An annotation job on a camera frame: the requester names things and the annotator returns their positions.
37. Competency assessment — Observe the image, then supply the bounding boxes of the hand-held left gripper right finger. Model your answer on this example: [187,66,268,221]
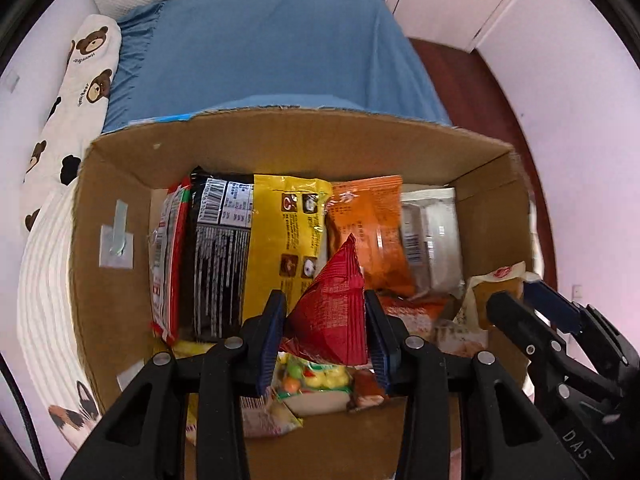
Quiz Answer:
[364,289,568,480]

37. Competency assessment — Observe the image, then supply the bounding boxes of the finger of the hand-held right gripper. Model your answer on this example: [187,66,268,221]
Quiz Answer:
[486,291,576,401]
[522,280,631,367]

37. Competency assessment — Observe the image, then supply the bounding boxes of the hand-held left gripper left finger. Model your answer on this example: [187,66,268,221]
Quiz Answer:
[60,289,288,480]

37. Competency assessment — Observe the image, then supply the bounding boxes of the brown cake packet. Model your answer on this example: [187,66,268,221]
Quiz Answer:
[452,260,543,331]

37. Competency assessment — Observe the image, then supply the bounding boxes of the red triangular snack packet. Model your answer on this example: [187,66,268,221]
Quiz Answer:
[279,233,371,367]

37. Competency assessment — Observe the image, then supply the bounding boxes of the blue cardboard box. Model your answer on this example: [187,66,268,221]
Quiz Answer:
[67,104,541,480]

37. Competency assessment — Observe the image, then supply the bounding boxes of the brown red snack packet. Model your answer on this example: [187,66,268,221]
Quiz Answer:
[347,369,391,413]

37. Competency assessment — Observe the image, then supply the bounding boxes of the orange white snack packet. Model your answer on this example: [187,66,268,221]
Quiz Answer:
[380,294,488,361]

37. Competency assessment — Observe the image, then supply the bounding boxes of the green candy packet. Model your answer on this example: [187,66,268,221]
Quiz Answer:
[270,352,356,417]

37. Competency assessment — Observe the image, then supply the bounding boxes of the pale yellow packet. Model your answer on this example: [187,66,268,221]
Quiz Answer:
[170,339,218,360]

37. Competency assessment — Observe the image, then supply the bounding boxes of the white red printed packet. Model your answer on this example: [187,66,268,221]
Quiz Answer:
[185,392,305,443]

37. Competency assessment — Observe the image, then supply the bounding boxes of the black snack packet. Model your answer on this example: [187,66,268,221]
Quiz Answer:
[180,165,256,341]

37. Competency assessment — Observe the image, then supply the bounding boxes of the yellow snack packet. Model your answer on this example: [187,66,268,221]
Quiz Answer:
[240,174,333,331]

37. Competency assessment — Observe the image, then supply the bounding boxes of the clear white snack packet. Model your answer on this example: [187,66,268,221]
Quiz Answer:
[400,187,466,301]

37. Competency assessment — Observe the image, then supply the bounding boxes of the red white snack packet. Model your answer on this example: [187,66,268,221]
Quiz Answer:
[148,182,193,346]

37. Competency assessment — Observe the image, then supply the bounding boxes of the cream striped blanket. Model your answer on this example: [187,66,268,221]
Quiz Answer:
[15,180,118,453]

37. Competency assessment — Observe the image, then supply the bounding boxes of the blue bed sheet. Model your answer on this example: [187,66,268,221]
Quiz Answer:
[102,0,453,133]

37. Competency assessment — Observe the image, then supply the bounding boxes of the bear print pillow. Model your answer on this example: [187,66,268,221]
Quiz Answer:
[22,12,123,233]

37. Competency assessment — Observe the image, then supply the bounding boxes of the white wardrobe doors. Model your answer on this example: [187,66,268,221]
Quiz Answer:
[372,0,546,53]

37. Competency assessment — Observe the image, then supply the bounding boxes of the black cable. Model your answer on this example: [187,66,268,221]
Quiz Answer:
[0,355,51,480]

